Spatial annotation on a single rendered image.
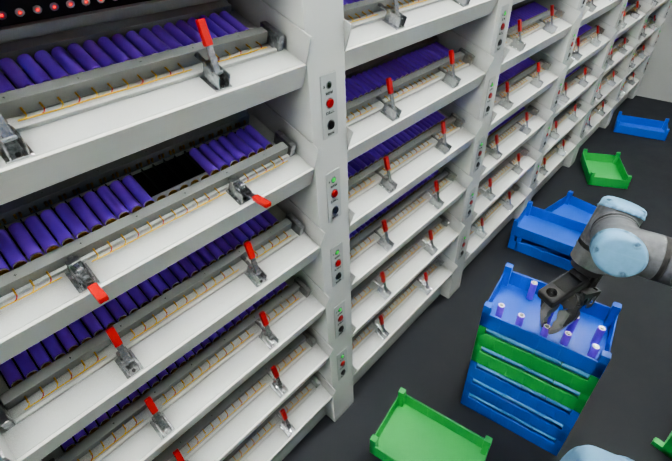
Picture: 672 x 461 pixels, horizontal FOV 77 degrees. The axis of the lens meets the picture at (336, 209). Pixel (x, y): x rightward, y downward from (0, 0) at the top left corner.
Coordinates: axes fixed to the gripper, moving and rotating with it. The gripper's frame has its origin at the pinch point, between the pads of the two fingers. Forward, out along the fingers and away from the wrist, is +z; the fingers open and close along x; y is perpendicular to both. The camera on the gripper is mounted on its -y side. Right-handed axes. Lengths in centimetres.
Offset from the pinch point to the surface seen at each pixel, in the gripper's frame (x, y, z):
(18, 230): 18, -108, -28
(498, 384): 4.1, 1.9, 27.9
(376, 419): 20, -24, 55
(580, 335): -3.1, 12.2, 3.0
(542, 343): -1.9, -1.3, 3.5
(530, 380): -2.2, 3.2, 18.8
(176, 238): 14, -88, -27
